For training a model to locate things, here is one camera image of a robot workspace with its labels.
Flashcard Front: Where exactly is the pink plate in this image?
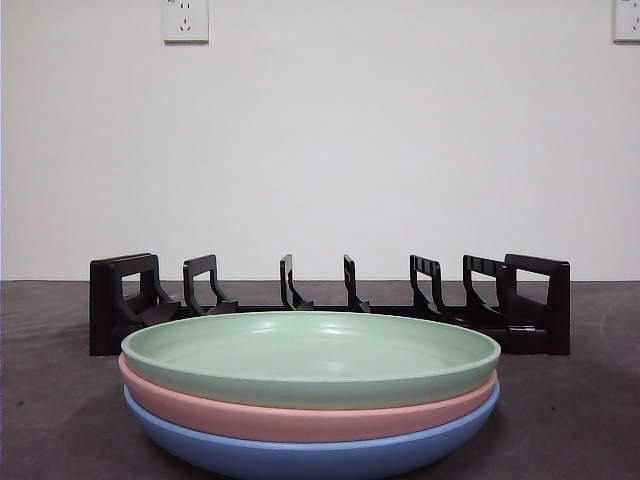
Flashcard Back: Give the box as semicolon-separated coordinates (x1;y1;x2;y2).
118;351;502;444

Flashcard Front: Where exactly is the black plate rack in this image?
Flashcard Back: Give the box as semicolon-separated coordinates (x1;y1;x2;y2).
88;251;572;357

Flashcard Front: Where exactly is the blue plate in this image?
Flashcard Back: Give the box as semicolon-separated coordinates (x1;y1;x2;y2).
122;381;503;477

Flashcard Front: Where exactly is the white wall socket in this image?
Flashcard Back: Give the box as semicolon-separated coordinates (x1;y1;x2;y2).
161;0;210;43
613;0;640;43

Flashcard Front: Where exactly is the green plate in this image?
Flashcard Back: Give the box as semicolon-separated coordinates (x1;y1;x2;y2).
120;310;503;413

